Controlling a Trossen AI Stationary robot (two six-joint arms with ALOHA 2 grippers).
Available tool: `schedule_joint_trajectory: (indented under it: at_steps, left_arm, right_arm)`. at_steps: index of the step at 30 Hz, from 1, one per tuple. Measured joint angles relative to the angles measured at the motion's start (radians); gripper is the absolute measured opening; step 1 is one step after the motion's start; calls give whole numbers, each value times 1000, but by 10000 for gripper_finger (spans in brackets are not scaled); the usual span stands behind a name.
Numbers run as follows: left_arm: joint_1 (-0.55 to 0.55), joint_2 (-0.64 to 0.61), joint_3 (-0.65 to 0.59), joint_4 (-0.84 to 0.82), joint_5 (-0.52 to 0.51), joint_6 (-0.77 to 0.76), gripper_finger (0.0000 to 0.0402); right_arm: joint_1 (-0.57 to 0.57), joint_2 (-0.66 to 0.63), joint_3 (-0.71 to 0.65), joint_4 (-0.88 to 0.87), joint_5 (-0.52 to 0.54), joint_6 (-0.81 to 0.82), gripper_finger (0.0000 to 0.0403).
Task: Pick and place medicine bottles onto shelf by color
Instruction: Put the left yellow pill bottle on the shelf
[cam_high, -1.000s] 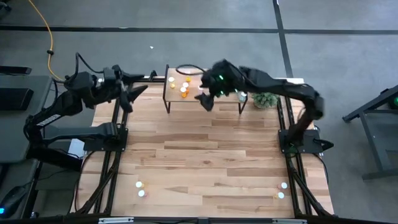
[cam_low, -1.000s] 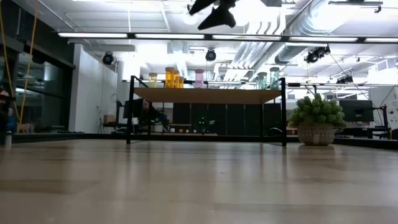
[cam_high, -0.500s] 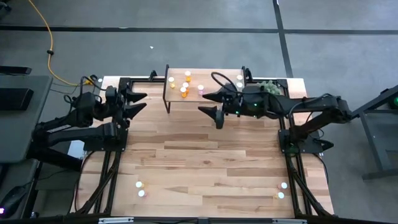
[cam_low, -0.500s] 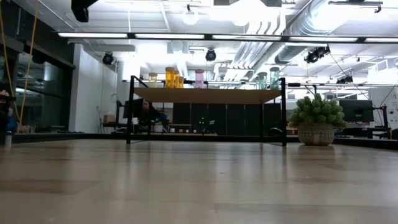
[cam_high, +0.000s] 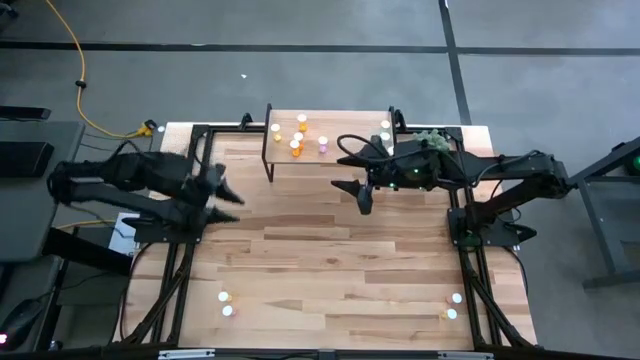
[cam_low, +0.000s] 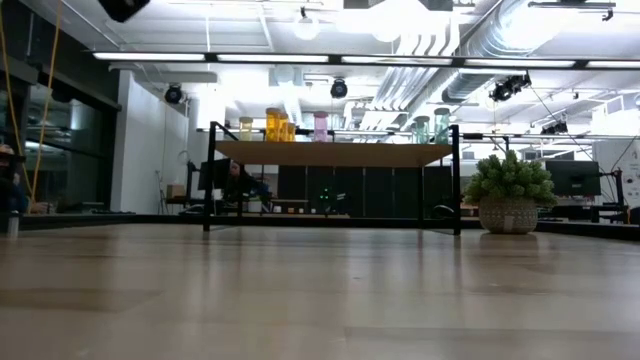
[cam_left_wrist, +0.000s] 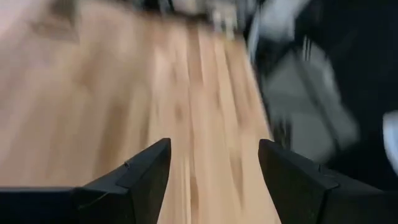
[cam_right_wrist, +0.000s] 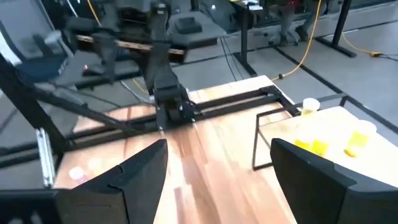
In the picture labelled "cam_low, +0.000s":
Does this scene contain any black aluminium rig frame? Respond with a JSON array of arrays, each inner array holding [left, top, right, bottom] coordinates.
[[19, 212, 640, 242]]

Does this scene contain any wooden shelf black metal frame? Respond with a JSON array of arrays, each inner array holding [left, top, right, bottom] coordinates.
[[202, 121, 462, 237]]

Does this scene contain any silver ventilation duct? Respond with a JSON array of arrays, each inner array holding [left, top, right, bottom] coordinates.
[[440, 0, 584, 105]]

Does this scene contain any person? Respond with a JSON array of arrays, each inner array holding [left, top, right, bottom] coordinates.
[[0, 143, 30, 215], [222, 160, 271, 204]]

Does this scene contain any black beam with light strips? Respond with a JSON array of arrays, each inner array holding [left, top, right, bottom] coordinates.
[[91, 50, 640, 71]]

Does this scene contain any pink medicine bottle white cap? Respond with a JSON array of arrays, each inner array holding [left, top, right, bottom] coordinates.
[[312, 110, 329, 143]]

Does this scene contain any yellow extension cable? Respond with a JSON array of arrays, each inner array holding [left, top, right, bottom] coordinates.
[[0, 0, 64, 215]]

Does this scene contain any black computer monitor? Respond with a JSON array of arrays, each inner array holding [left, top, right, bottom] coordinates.
[[544, 159, 602, 198], [197, 158, 232, 192]]

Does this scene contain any white globe ceiling lamp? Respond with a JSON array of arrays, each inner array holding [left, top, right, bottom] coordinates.
[[291, 16, 322, 42]]

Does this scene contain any dark cabinet row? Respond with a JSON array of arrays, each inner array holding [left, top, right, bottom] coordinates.
[[276, 164, 455, 219]]

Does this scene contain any black hanging camera cluster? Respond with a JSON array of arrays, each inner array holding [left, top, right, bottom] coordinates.
[[541, 119, 570, 136], [488, 73, 533, 104]]

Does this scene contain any green plant in woven pot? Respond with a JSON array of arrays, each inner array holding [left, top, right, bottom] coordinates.
[[462, 149, 559, 236]]

